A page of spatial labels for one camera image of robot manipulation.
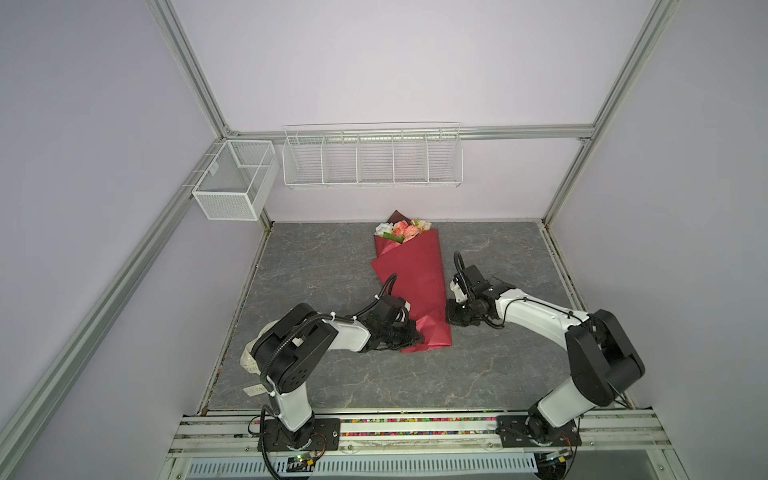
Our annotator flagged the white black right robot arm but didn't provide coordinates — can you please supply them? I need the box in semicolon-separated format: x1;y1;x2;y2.
446;253;646;446

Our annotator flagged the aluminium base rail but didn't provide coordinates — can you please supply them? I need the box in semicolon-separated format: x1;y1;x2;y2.
160;409;687;479

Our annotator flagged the white fake flower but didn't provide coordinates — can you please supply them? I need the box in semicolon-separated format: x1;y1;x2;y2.
375;222;394;237

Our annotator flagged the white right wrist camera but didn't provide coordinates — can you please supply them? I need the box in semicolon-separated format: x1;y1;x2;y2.
449;278;468;304

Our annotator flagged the small white mesh basket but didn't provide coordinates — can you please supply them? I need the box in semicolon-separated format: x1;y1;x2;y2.
192;140;279;221

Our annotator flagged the long white wire basket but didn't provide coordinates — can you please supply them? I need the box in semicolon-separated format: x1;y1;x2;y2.
282;122;464;189

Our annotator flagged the white perforated vent panel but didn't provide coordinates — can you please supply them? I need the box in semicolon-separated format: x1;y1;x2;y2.
186;452;539;479

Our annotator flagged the red pink fake rose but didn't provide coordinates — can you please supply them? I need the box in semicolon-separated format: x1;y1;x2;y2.
392;220;422;243

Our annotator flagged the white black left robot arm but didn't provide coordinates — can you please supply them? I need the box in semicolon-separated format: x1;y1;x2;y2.
247;293;424;450

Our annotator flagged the black corrugated left cable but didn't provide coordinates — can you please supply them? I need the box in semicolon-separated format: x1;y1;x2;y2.
257;272;400;480

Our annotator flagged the aluminium frame profile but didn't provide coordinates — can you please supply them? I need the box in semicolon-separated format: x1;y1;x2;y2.
1;1;680;479

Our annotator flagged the cream printed ribbon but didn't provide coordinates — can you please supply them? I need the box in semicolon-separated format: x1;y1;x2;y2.
240;320;278;397

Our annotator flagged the dark red wrapping paper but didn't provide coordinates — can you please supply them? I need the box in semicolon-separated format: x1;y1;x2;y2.
371;211;453;353

